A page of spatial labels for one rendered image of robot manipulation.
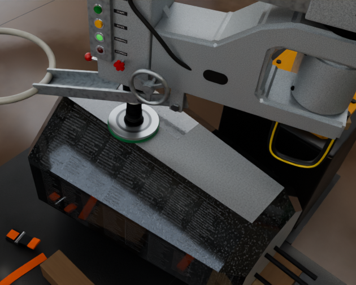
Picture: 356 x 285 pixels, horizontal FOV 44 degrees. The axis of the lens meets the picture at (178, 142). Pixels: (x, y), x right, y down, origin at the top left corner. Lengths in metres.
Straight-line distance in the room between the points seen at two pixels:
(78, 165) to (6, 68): 1.75
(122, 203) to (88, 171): 0.21
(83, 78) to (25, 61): 1.71
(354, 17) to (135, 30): 0.64
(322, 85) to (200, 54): 0.38
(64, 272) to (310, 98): 1.45
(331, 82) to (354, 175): 1.78
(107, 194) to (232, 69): 0.79
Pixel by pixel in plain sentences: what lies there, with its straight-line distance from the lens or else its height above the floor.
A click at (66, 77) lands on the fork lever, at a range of 1.97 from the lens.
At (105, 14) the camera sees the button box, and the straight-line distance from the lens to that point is 1.43.
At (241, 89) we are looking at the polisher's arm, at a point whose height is 1.26.
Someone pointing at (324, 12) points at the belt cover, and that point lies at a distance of 1.22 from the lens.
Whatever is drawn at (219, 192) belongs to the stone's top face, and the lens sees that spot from 1.69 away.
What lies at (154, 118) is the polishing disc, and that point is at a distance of 1.87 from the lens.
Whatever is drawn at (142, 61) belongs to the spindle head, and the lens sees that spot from 1.49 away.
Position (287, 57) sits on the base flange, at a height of 0.78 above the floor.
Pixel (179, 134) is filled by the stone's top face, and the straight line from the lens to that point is 1.85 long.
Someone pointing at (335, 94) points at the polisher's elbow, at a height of 1.34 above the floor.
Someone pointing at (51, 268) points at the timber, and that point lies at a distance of 2.30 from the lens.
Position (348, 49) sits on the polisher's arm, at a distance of 1.29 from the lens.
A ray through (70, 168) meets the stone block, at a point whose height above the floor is 0.64.
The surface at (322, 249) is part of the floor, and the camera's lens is 2.68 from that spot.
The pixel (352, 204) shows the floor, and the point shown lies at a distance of 2.95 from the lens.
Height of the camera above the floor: 2.18
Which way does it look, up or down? 48 degrees down
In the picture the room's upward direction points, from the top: 8 degrees clockwise
